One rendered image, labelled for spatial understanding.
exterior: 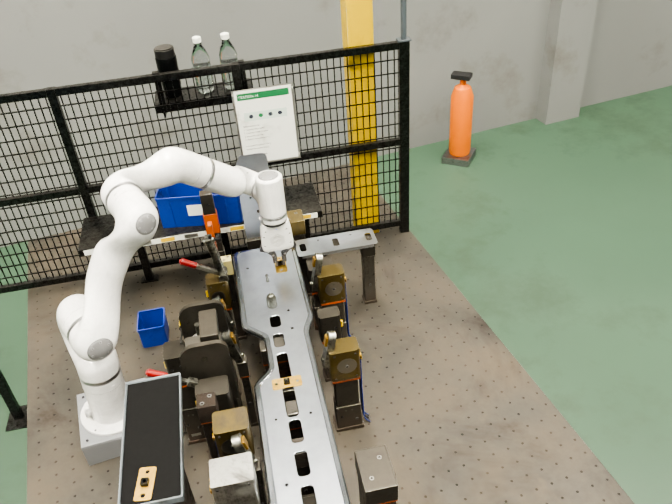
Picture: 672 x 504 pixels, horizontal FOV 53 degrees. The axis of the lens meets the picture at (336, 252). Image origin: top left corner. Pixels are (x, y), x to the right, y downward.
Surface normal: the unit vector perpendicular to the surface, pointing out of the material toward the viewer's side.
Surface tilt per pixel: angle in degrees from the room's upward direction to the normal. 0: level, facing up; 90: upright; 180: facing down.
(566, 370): 0
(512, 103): 90
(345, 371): 90
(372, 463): 0
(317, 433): 0
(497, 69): 90
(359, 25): 90
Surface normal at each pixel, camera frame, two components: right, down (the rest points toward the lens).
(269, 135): 0.20, 0.58
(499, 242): -0.07, -0.80
